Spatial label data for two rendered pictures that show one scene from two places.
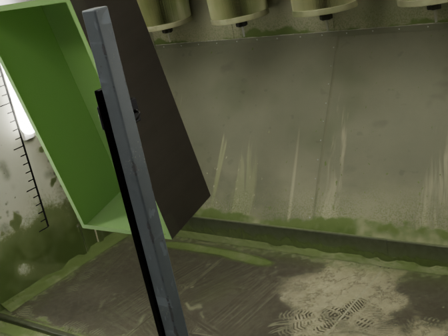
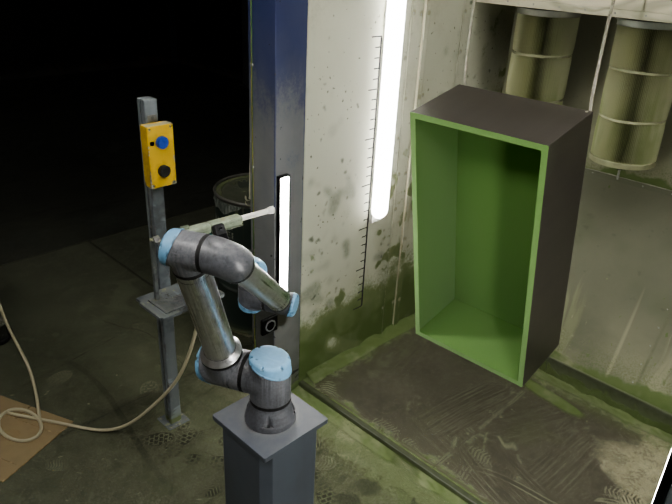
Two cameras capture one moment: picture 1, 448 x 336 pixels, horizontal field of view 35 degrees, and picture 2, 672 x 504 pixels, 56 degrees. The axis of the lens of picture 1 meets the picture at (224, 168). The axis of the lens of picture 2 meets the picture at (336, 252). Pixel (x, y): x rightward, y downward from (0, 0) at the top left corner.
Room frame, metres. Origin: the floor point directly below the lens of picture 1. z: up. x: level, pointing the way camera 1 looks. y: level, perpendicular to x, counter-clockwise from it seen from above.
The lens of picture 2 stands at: (0.60, 1.04, 2.23)
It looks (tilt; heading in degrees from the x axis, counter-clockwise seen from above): 26 degrees down; 3
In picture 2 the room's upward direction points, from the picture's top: 3 degrees clockwise
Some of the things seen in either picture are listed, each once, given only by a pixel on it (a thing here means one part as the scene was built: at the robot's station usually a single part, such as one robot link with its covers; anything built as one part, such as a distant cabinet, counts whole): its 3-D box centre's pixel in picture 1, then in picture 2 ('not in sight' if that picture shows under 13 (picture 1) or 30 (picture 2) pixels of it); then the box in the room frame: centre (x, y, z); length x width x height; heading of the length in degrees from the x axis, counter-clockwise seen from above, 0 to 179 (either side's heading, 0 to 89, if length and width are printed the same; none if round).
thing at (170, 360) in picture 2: not in sight; (161, 278); (3.07, 1.97, 0.82); 0.06 x 0.06 x 1.64; 50
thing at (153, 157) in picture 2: not in sight; (158, 154); (3.03, 1.93, 1.42); 0.12 x 0.06 x 0.26; 140
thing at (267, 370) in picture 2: not in sight; (268, 375); (2.43, 1.37, 0.83); 0.17 x 0.15 x 0.18; 76
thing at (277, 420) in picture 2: not in sight; (270, 406); (2.43, 1.36, 0.69); 0.19 x 0.19 x 0.10
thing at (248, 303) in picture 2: not in sight; (252, 295); (2.66, 1.47, 1.01); 0.12 x 0.09 x 0.12; 76
